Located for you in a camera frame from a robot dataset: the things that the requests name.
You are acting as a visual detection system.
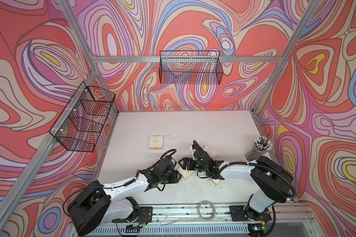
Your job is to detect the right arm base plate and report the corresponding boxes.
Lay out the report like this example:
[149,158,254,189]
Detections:
[229,205,272,222]

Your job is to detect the cup of pencils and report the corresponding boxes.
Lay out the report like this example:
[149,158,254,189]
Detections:
[245,136,273,162]

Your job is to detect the black wire basket back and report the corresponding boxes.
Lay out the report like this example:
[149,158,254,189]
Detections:
[159,49,223,85]

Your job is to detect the black wire basket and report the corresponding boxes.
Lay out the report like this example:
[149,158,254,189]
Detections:
[49,82,116,153]
[159,49,223,85]

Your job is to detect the cream drawer jewelry box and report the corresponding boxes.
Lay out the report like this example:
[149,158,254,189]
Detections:
[148,136,163,150]

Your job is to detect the cream jewelry box middle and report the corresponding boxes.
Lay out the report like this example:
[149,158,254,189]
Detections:
[203,145,218,160]

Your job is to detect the cream jewelry box front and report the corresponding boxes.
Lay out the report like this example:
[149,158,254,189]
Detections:
[208,178,220,186]

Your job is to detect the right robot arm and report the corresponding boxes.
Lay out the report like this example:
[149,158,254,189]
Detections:
[178,140,297,214]

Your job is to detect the coiled clear cable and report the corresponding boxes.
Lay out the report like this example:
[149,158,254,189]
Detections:
[197,200,217,222]

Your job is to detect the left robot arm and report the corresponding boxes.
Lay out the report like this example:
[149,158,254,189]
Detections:
[67,149,182,237]

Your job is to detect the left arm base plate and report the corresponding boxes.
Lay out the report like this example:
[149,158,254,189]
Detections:
[112,206,153,224]

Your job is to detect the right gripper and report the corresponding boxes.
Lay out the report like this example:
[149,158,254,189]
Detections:
[177,158,208,173]

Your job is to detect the small cream jewelry box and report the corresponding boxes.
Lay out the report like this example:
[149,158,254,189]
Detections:
[177,167,196,181]

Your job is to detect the black wire basket left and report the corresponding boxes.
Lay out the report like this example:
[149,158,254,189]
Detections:
[49,82,116,153]

